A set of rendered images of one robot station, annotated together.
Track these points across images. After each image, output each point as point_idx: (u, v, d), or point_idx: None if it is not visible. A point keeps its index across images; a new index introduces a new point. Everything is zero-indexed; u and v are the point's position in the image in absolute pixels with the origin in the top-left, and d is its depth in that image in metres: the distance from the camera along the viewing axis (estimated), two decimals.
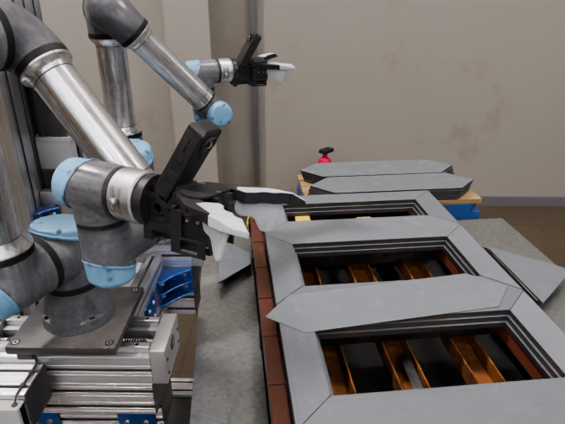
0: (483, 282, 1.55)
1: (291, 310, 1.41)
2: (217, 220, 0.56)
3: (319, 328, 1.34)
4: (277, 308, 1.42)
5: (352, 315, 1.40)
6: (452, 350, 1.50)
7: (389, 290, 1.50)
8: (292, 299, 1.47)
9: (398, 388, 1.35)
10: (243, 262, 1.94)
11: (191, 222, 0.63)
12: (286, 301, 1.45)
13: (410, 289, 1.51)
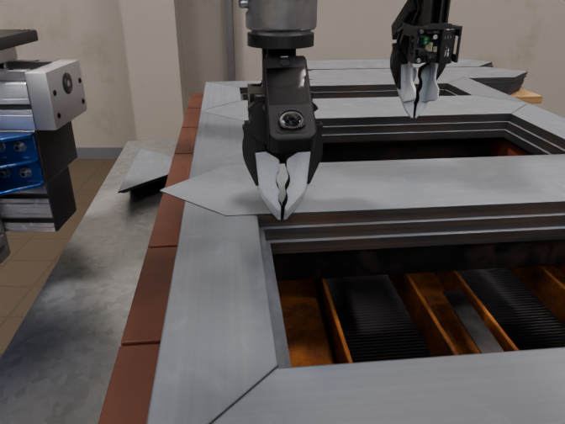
0: None
1: (217, 184, 0.70)
2: (261, 196, 0.59)
3: (262, 210, 0.62)
4: (192, 181, 0.71)
5: (340, 195, 0.67)
6: (549, 291, 0.75)
7: (424, 168, 0.76)
8: (228, 170, 0.75)
9: None
10: (171, 166, 1.18)
11: None
12: (213, 172, 0.74)
13: (466, 168, 0.76)
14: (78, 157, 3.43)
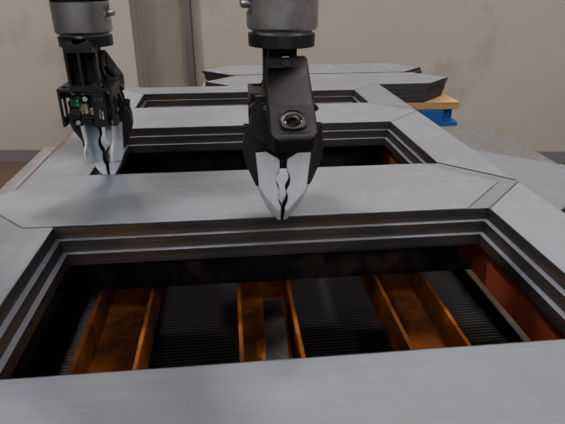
0: (450, 175, 0.78)
1: (39, 196, 0.71)
2: (261, 196, 0.59)
3: (61, 223, 0.63)
4: (18, 192, 0.72)
5: (152, 207, 0.68)
6: (377, 300, 0.76)
7: None
8: (61, 181, 0.76)
9: None
10: None
11: None
12: (44, 183, 0.75)
13: None
14: None
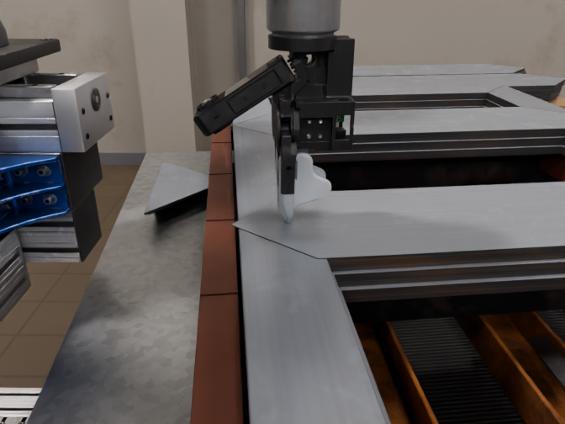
0: None
1: (294, 217, 0.62)
2: None
3: (357, 252, 0.54)
4: (265, 212, 0.63)
5: (439, 230, 0.59)
6: None
7: (518, 195, 0.68)
8: None
9: None
10: (198, 184, 1.10)
11: None
12: None
13: None
14: None
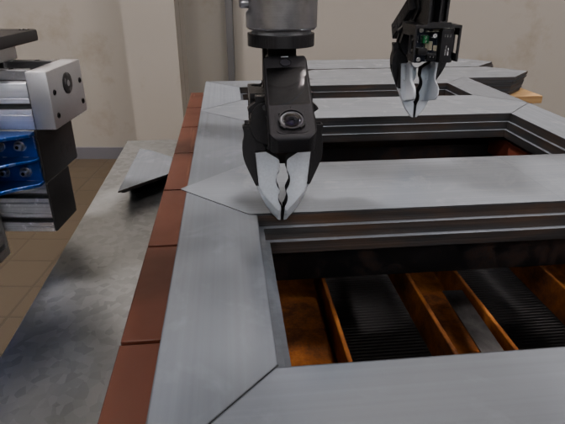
0: None
1: (237, 183, 0.70)
2: (261, 196, 0.59)
3: None
4: (213, 179, 0.71)
5: (361, 193, 0.67)
6: (549, 291, 0.75)
7: (441, 166, 0.76)
8: (246, 169, 0.75)
9: None
10: (171, 166, 1.18)
11: None
12: (232, 172, 0.74)
13: (484, 167, 0.76)
14: (78, 157, 3.43)
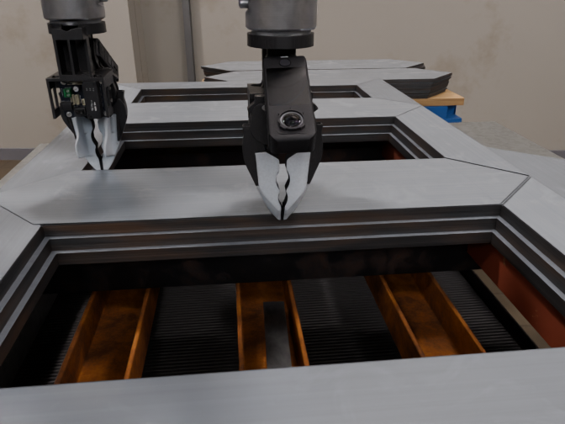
0: (477, 170, 0.75)
1: (50, 191, 0.68)
2: (261, 196, 0.59)
3: (75, 219, 0.60)
4: (28, 187, 0.69)
5: (169, 202, 0.64)
6: (383, 301, 0.72)
7: (277, 173, 0.74)
8: (72, 176, 0.73)
9: None
10: None
11: None
12: (55, 178, 0.72)
13: (319, 173, 0.74)
14: None
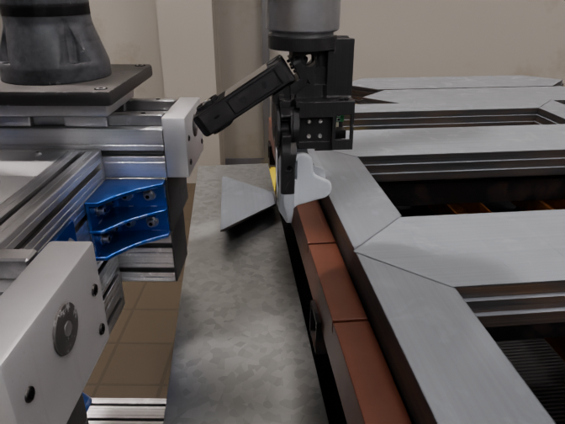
0: None
1: (410, 244, 0.64)
2: None
3: (486, 280, 0.57)
4: (379, 238, 0.66)
5: (554, 257, 0.61)
6: None
7: None
8: (407, 224, 0.70)
9: None
10: (263, 200, 1.13)
11: None
12: (394, 227, 0.69)
13: None
14: None
